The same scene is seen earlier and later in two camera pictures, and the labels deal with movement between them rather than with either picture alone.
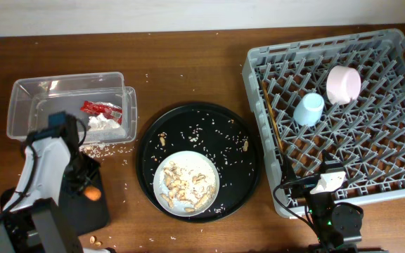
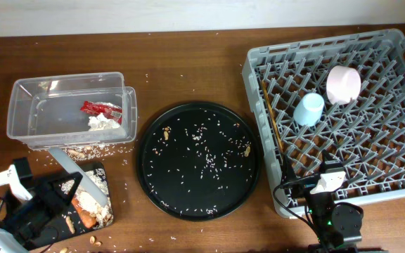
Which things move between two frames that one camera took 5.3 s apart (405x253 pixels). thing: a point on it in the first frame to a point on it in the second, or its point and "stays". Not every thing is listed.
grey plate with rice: (186, 183) to (96, 192)
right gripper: (303, 185) stays
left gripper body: (81, 173) to (29, 221)
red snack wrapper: (110, 111) stays
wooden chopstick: (273, 117) stays
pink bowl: (343, 85) stays
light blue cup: (309, 109) stays
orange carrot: (93, 192) to (88, 220)
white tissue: (99, 122) stays
